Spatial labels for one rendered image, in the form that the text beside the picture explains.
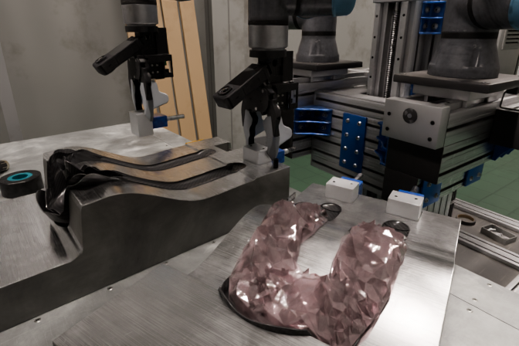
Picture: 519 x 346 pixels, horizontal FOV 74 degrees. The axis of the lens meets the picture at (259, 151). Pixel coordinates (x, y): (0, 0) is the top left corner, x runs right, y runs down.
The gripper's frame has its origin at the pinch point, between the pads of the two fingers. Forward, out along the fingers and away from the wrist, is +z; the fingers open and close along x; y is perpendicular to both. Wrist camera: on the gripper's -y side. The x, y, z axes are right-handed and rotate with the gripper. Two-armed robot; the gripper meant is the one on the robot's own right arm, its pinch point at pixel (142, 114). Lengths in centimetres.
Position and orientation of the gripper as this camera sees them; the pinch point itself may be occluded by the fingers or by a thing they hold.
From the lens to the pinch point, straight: 88.1
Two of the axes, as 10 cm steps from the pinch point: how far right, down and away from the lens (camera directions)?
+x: -6.4, -2.5, 7.2
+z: 0.0, 9.4, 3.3
